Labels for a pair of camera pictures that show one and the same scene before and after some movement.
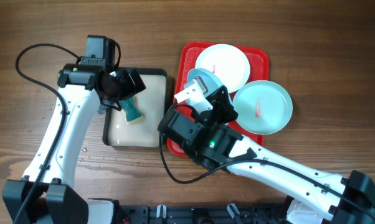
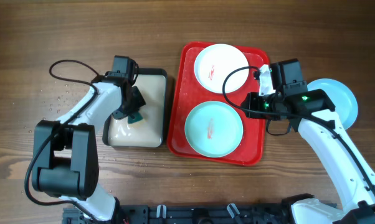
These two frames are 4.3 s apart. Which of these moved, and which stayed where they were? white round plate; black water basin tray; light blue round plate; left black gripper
Moved: light blue round plate; left black gripper
Stayed: white round plate; black water basin tray
